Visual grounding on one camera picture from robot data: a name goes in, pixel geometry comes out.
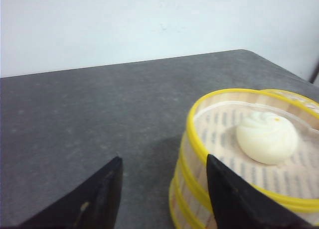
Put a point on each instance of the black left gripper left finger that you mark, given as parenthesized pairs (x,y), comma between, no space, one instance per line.
(94,204)

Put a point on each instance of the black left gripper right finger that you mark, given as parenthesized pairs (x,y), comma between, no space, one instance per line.
(238,205)

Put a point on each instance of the bamboo steamer drawer yellow rims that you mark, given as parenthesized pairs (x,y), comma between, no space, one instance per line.
(193,154)

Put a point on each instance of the bamboo steamer drawer bottom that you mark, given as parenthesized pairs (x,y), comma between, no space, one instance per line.
(180,213)

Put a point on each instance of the white steamed bun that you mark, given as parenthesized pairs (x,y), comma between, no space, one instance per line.
(267,137)

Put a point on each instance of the white steamer liner paper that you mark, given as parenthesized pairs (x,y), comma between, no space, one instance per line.
(297,176)

